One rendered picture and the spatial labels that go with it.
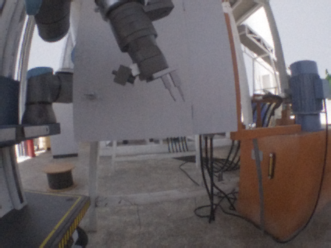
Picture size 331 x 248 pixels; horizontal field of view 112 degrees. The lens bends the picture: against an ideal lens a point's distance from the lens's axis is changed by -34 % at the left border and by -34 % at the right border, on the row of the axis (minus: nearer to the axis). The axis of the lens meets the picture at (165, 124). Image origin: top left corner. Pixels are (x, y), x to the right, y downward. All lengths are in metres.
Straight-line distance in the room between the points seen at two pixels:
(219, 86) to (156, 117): 0.27
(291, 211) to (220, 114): 0.67
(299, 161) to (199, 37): 0.72
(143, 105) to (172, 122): 0.11
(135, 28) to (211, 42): 0.46
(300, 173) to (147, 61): 0.86
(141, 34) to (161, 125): 0.34
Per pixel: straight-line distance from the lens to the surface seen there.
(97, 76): 0.58
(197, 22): 0.73
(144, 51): 0.29
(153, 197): 1.07
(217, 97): 0.65
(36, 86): 0.84
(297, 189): 0.97
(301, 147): 0.90
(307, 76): 1.12
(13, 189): 0.92
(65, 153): 3.74
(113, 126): 0.55
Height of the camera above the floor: 0.71
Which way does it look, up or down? 2 degrees down
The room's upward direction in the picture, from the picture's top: 3 degrees counter-clockwise
